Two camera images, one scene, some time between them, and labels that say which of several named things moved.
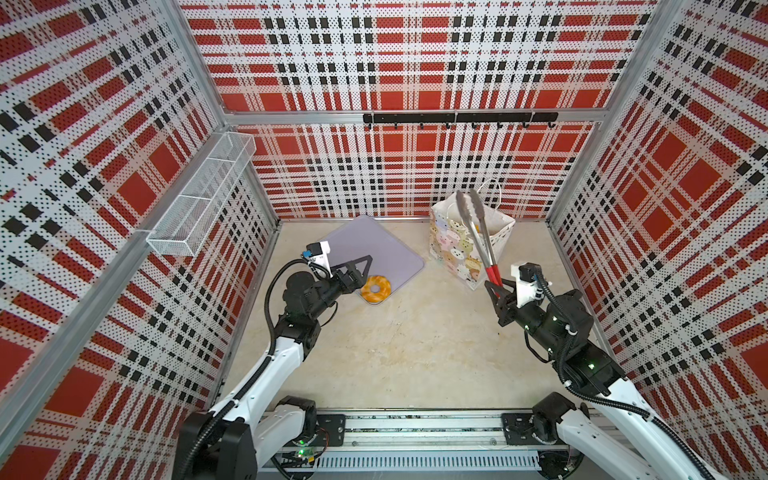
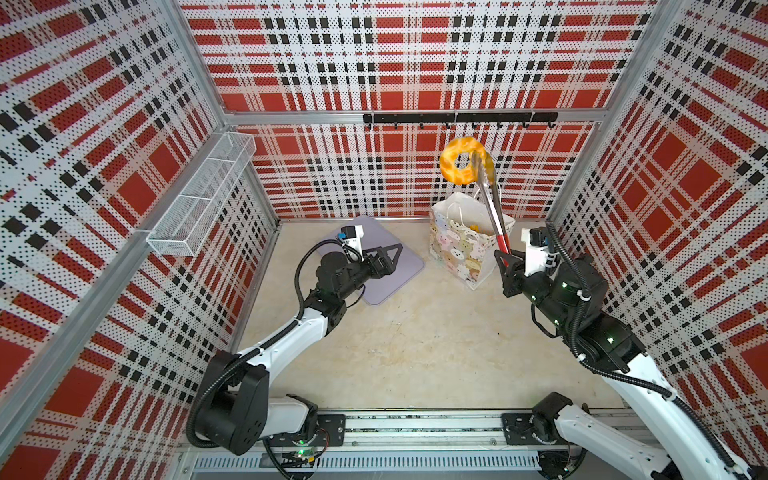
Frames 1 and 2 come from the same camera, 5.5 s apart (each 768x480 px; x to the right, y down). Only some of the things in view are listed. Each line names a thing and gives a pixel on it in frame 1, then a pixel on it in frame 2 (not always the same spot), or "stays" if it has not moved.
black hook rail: [474, 118] stays
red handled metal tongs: [488, 257] → [485, 177]
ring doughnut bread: [384, 285] → [464, 176]
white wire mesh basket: [188, 221] stays
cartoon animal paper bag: [452, 243] stays
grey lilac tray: [367, 236] stays
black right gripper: [505, 306] → [515, 277]
